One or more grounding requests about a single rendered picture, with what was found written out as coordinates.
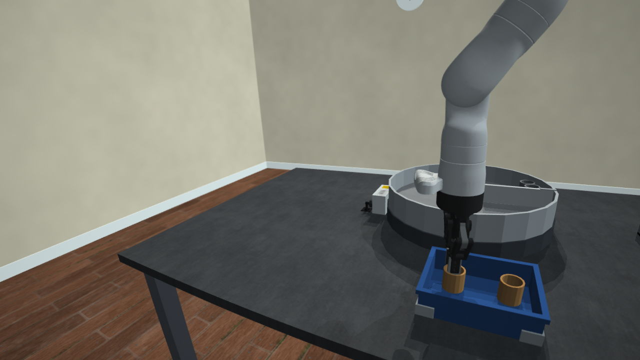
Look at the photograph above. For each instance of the blue crate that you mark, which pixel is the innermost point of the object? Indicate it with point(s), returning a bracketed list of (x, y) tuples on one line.
[(477, 306)]

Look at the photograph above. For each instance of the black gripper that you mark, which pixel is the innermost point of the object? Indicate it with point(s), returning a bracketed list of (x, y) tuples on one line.
[(457, 226)]

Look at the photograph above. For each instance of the bronze bushing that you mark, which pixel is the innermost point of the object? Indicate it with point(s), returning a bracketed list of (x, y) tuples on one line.
[(453, 283), (510, 290)]

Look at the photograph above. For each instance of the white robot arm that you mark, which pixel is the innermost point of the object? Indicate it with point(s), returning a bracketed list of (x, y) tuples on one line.
[(467, 83)]

